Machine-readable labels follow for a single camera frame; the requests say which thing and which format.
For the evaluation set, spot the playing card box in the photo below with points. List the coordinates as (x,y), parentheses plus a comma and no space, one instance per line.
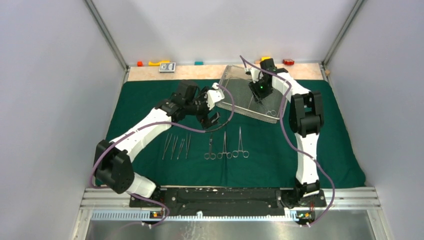
(167,67)

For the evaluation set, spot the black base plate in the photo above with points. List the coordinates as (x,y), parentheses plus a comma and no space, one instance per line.
(233,201)

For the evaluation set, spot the yellow toy piece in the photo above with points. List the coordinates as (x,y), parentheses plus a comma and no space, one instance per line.
(157,63)

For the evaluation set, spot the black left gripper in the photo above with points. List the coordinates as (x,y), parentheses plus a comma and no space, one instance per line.
(205,121)

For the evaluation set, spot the surgical forceps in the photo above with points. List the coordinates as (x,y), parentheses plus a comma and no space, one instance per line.
(240,151)

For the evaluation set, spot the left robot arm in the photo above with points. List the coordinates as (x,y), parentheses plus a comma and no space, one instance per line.
(113,161)

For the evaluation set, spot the metal mesh instrument tray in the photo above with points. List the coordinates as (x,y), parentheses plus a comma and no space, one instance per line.
(237,82)

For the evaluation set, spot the ring-handled forceps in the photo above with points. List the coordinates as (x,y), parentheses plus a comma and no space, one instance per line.
(268,112)
(224,153)

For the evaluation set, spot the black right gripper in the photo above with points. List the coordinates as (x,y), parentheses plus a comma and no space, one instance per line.
(257,95)

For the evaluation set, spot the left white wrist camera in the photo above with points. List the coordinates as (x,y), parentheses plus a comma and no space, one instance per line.
(214,95)

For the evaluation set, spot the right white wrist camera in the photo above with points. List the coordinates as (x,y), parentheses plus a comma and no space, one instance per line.
(254,72)

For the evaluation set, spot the surgical scissors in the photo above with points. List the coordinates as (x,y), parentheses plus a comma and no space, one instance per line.
(210,155)

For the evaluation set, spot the aluminium frame rail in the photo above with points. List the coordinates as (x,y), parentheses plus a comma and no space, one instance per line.
(341,199)

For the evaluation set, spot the dark green surgical drape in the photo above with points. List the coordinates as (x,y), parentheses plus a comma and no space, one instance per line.
(271,163)

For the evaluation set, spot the steel tweezers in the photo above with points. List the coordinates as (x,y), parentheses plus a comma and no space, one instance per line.
(188,141)
(180,149)
(174,143)
(166,145)

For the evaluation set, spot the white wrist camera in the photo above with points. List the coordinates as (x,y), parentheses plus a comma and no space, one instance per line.
(254,72)
(214,95)

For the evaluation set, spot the red toy block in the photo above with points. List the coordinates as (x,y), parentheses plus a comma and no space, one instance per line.
(288,62)

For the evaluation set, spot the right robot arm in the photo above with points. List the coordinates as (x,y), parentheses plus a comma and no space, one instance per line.
(306,117)

